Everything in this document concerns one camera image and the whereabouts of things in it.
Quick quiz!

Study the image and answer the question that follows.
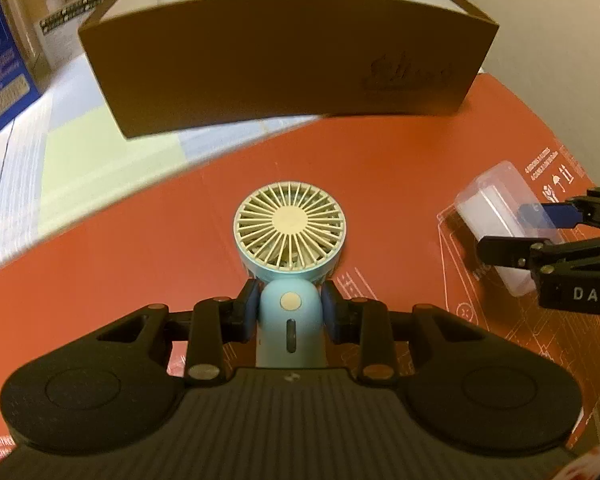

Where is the clear plastic case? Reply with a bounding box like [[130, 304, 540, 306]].
[[437, 160, 562, 309]]

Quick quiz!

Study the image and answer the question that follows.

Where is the teal handheld mini fan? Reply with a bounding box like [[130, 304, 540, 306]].
[[233, 181, 347, 368]]

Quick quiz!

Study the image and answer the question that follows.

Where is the red Motul cardboard mat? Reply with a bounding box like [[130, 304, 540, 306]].
[[0, 75, 600, 459]]

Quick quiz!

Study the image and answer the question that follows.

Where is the pastel checkered tablecloth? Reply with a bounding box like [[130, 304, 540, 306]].
[[0, 55, 311, 267]]

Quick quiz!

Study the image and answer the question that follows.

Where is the brown cardboard storage box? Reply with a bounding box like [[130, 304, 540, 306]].
[[79, 0, 498, 138]]

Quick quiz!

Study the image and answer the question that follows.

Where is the white product photo box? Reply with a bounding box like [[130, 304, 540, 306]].
[[14, 0, 131, 68]]

